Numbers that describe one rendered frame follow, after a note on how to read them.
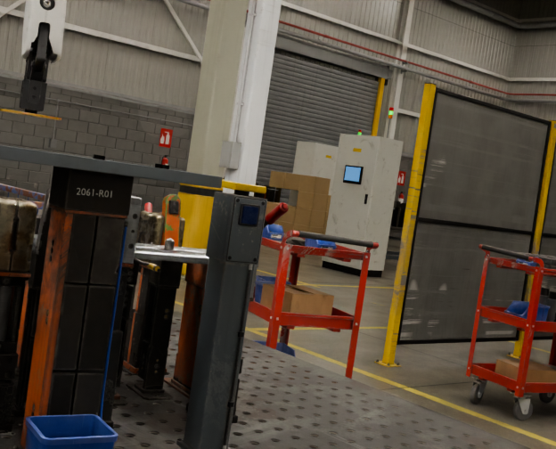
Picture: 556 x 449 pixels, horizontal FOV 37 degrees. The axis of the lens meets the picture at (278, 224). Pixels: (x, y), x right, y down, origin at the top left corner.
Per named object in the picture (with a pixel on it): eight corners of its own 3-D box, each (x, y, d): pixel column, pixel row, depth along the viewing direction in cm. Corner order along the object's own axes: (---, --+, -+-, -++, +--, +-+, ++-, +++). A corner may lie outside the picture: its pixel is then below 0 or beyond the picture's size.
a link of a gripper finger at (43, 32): (48, 43, 109) (42, 76, 112) (49, 11, 114) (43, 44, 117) (39, 41, 108) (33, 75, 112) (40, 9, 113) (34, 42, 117)
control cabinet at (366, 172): (318, 266, 1220) (343, 102, 1207) (343, 267, 1256) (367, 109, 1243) (357, 276, 1160) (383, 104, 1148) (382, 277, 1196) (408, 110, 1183)
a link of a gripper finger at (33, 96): (51, 62, 113) (44, 110, 113) (49, 64, 116) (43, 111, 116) (27, 58, 112) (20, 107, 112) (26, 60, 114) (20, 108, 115)
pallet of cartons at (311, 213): (334, 252, 1532) (345, 181, 1525) (305, 250, 1476) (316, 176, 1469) (290, 242, 1617) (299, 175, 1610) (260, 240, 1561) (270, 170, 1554)
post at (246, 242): (214, 441, 145) (249, 195, 143) (234, 456, 139) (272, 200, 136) (175, 443, 141) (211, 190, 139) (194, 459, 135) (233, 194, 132)
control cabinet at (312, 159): (301, 246, 1564) (320, 118, 1552) (282, 242, 1603) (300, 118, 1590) (355, 250, 1676) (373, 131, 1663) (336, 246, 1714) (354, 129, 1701)
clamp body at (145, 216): (148, 361, 198) (168, 212, 196) (174, 378, 186) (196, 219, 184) (106, 360, 192) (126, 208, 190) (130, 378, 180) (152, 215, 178)
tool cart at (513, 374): (546, 399, 542) (570, 254, 537) (603, 421, 502) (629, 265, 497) (453, 399, 503) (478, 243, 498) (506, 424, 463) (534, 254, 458)
